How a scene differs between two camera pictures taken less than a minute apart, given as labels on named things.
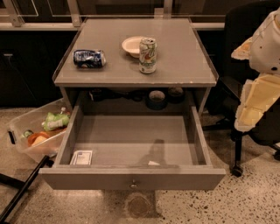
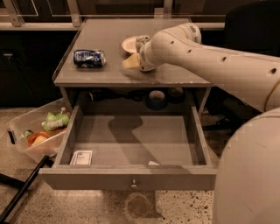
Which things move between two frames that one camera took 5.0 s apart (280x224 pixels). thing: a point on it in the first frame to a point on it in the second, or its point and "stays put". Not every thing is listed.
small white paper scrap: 151,163 stays put
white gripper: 267,49 to 143,56
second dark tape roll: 175,95 stays put
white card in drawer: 81,157 stays put
